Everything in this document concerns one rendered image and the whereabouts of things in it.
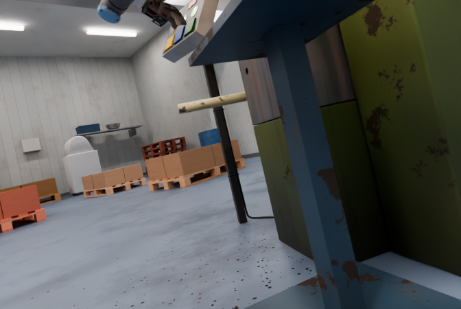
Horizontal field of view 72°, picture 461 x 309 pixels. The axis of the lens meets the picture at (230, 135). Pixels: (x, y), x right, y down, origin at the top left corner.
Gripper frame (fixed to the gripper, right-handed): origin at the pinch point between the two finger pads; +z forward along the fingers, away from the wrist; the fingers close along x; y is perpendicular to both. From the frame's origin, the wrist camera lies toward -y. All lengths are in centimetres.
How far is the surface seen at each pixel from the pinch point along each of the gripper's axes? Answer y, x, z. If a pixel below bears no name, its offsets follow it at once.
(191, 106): 41.0, 4.3, 12.0
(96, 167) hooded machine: -30, -657, 151
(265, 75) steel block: 41, 50, 12
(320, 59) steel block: 40, 69, 16
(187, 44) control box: 6.4, -5.1, 6.8
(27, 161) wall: -19, -802, 27
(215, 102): 36.2, 9.0, 20.9
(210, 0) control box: -14.0, 7.0, 6.9
